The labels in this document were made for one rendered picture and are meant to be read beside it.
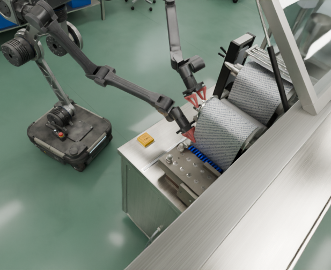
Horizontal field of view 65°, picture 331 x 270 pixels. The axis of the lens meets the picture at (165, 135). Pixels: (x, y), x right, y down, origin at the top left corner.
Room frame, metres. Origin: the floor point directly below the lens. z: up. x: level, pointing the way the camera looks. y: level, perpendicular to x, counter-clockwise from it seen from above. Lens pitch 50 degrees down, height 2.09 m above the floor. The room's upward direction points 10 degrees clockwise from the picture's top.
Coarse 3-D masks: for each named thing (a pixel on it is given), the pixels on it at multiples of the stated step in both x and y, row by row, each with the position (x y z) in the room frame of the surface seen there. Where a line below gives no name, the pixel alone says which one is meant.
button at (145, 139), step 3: (141, 135) 0.93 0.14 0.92; (144, 135) 0.94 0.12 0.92; (147, 135) 0.94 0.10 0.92; (138, 138) 0.90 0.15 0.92; (141, 138) 0.91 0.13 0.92; (144, 138) 0.91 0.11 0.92; (147, 138) 0.92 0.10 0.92; (150, 138) 0.92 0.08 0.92; (153, 138) 0.92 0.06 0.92; (141, 141) 0.89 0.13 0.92; (144, 141) 0.89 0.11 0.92; (147, 141) 0.89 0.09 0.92; (150, 141) 0.90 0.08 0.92; (144, 144) 0.87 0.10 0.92; (147, 144) 0.88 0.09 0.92
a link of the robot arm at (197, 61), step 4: (176, 56) 1.07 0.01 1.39; (180, 56) 1.07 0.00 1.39; (196, 56) 1.10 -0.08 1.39; (176, 60) 1.05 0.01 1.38; (180, 60) 1.05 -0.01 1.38; (184, 60) 1.06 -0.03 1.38; (188, 60) 1.07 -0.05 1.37; (192, 60) 1.08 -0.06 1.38; (196, 60) 1.07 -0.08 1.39; (200, 60) 1.07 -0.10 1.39; (180, 64) 1.05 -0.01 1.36; (192, 64) 1.05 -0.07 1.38; (196, 64) 1.05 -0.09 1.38; (200, 64) 1.05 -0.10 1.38; (204, 64) 1.06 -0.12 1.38; (196, 68) 1.04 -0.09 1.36; (200, 68) 1.05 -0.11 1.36
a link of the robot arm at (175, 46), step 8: (168, 0) 1.38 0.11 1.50; (168, 8) 1.37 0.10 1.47; (168, 16) 1.32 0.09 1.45; (176, 16) 1.33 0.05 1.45; (168, 24) 1.27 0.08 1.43; (176, 24) 1.27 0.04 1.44; (168, 32) 1.22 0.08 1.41; (176, 32) 1.22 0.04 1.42; (168, 40) 1.20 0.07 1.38; (176, 40) 1.17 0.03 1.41; (176, 48) 1.12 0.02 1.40; (176, 64) 1.05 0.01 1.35
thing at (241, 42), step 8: (248, 32) 1.32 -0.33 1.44; (232, 40) 1.21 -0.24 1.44; (240, 40) 1.23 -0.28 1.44; (248, 40) 1.25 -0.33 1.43; (232, 48) 1.19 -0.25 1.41; (240, 48) 1.27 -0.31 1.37; (248, 48) 1.29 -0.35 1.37; (232, 56) 1.18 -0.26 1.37; (240, 56) 1.24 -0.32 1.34; (224, 64) 1.19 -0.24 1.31; (224, 72) 1.18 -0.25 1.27; (224, 80) 1.17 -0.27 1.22; (232, 80) 1.26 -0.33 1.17; (216, 88) 1.19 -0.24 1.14; (224, 88) 1.22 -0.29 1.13; (224, 96) 1.24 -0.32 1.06
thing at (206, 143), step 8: (200, 128) 0.84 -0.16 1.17; (200, 136) 0.83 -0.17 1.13; (208, 136) 0.81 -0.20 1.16; (192, 144) 0.85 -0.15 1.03; (200, 144) 0.82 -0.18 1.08; (208, 144) 0.80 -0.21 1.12; (216, 144) 0.77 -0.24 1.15; (224, 144) 0.75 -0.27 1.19; (208, 152) 0.79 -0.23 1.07; (216, 152) 0.76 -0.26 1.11; (224, 152) 0.74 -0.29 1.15; (232, 152) 0.72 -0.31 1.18; (216, 160) 0.75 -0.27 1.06; (224, 160) 0.73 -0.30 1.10; (232, 160) 0.71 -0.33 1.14; (224, 168) 0.72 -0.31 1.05
